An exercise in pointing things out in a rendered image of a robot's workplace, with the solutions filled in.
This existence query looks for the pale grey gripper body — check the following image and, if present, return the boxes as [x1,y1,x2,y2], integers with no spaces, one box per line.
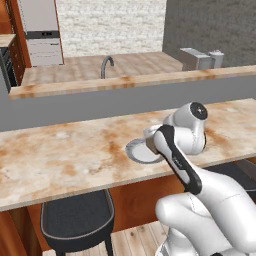
[143,124,165,155]

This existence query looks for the grey round plate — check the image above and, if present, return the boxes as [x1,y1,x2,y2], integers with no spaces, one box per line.
[125,137,170,165]

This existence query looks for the brown wooden counter base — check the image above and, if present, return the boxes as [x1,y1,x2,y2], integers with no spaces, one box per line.
[0,173,188,256]

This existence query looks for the grey toaster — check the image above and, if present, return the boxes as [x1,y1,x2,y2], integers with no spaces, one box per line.
[179,47,213,71]

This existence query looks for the grey curved sink tap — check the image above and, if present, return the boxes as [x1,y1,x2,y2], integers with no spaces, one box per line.
[100,55,116,80]

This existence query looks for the black cushioned stool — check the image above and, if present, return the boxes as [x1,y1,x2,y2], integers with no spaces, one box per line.
[40,189,116,256]
[203,161,256,204]

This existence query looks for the black oven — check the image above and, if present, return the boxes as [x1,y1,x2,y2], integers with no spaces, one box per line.
[0,46,18,93]

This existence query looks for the brown wooden cupboards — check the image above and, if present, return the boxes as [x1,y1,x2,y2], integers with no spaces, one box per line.
[0,0,33,88]

